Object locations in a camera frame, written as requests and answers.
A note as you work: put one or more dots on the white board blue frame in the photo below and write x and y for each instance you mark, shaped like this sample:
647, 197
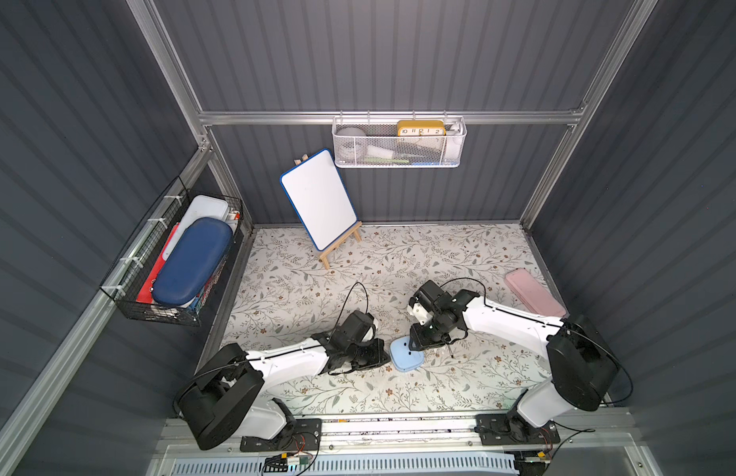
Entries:
318, 199

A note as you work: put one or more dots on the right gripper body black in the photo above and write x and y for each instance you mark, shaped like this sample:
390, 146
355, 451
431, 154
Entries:
425, 339

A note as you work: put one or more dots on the red folder in basket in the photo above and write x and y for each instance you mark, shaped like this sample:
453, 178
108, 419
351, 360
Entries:
145, 293

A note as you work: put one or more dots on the yellow clock in basket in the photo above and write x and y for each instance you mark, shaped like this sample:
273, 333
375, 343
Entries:
421, 128

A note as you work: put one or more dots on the tape roll in basket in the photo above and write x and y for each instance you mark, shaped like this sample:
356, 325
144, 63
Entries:
350, 145

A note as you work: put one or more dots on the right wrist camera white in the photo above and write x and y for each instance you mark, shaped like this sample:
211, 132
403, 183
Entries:
417, 310

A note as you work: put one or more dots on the black wire side basket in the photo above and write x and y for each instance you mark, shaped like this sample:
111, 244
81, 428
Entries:
135, 263

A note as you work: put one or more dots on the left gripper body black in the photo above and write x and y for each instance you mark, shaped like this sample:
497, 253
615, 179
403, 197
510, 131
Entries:
371, 355

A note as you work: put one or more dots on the pink rectangular case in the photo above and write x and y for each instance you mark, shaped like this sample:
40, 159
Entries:
533, 295

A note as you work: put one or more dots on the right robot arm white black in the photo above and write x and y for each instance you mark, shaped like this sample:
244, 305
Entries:
582, 367

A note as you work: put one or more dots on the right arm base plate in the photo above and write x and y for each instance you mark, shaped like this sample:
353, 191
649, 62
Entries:
506, 429

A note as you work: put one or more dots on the white wire wall basket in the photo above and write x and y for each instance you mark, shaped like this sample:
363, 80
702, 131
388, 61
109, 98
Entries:
386, 150

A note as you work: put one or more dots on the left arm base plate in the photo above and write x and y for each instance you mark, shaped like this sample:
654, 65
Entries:
304, 434

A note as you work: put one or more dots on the dark blue oval case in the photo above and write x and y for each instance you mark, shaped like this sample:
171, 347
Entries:
192, 262

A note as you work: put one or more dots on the white plastic box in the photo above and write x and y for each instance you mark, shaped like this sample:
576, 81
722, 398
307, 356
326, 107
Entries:
200, 207

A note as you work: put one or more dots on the light blue alarm clock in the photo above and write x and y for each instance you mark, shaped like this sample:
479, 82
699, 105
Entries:
403, 358

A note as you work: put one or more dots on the small wooden easel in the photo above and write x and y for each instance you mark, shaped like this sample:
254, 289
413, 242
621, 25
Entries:
341, 241

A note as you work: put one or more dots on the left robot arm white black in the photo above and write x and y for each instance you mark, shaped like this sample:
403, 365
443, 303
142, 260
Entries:
224, 398

